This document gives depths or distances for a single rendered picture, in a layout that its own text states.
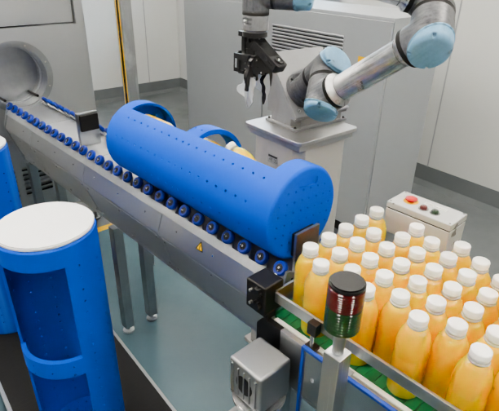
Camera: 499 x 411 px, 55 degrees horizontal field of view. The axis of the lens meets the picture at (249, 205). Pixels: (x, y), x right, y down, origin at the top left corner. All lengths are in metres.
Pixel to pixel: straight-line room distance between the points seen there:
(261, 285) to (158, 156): 0.62
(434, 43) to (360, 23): 1.64
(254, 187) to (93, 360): 0.78
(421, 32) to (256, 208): 0.63
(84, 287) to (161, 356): 1.05
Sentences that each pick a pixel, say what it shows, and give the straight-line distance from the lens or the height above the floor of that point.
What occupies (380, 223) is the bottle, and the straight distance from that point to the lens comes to 1.40.
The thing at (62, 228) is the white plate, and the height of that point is 1.04.
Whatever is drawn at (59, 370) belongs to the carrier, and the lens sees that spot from 1.66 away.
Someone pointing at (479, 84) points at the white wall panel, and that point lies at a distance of 4.07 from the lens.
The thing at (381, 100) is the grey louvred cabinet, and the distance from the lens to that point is 2.96.
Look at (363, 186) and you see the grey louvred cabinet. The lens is 3.17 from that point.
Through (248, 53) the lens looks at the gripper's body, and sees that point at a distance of 1.44.
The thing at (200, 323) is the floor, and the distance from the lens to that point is 2.62.
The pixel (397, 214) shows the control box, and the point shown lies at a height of 1.07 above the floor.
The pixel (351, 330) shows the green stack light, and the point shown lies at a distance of 0.85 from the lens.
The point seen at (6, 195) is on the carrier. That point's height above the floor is 0.83.
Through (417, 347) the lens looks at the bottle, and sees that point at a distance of 1.05.
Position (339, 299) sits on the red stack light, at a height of 1.24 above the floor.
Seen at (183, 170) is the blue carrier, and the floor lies 1.14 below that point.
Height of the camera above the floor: 1.74
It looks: 28 degrees down
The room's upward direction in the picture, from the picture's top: 1 degrees clockwise
